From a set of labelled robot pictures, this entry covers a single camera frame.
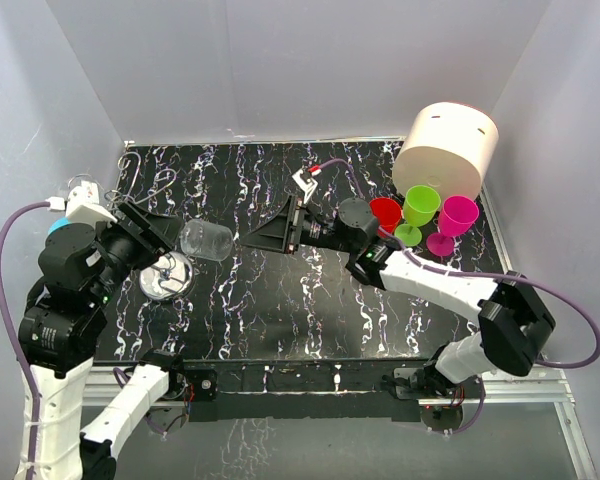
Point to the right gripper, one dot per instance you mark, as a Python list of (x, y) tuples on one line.
[(276, 234)]

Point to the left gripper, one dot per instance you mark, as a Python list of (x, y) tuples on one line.
[(154, 232)]

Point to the clear wine glass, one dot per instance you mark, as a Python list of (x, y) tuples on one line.
[(205, 240)]

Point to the red wine glass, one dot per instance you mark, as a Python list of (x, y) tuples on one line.
[(388, 212)]

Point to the green wine glass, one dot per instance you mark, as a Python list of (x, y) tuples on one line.
[(421, 204)]

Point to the magenta wine glass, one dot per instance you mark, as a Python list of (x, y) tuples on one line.
[(456, 217)]

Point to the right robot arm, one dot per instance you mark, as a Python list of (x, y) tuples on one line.
[(514, 324)]

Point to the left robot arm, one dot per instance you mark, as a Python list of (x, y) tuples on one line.
[(83, 264)]

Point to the chrome wine glass rack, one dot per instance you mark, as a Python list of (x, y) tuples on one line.
[(172, 275)]

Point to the blue wine glass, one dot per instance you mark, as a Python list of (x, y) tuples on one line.
[(61, 222)]

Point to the white cylindrical container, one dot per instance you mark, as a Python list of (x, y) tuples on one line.
[(449, 148)]

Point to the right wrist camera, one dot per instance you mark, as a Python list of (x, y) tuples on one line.
[(305, 179)]

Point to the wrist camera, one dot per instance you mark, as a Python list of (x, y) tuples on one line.
[(305, 179), (82, 205)]

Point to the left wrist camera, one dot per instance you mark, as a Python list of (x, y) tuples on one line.
[(82, 205)]

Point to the black front mounting rail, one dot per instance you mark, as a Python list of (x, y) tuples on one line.
[(318, 389)]

